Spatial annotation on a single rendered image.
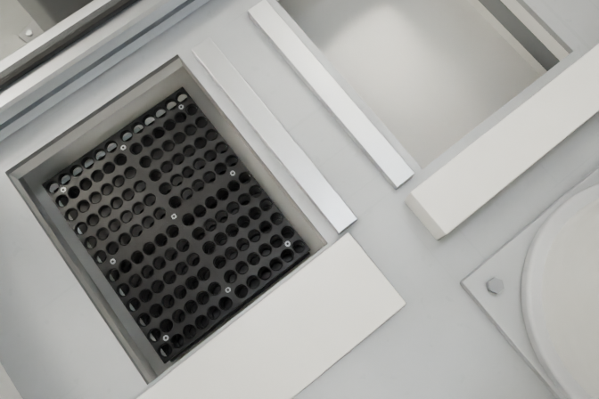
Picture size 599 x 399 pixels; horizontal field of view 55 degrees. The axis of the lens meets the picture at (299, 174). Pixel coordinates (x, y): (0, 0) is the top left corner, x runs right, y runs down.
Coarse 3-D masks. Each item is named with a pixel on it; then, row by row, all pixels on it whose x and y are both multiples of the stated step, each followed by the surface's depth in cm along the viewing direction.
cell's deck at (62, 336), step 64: (256, 0) 60; (512, 0) 61; (576, 0) 60; (128, 64) 58; (192, 64) 58; (256, 64) 58; (64, 128) 56; (320, 128) 56; (384, 128) 56; (0, 192) 55; (384, 192) 54; (512, 192) 54; (0, 256) 53; (64, 256) 54; (384, 256) 53; (448, 256) 53; (0, 320) 52; (64, 320) 52; (448, 320) 51; (64, 384) 50; (128, 384) 50; (320, 384) 50; (384, 384) 50; (448, 384) 50; (512, 384) 50
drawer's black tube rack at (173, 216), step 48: (144, 144) 64; (192, 144) 61; (96, 192) 60; (144, 192) 59; (192, 192) 62; (240, 192) 59; (96, 240) 58; (144, 240) 58; (192, 240) 58; (240, 240) 61; (288, 240) 58; (144, 288) 57; (192, 288) 60; (240, 288) 60; (192, 336) 59
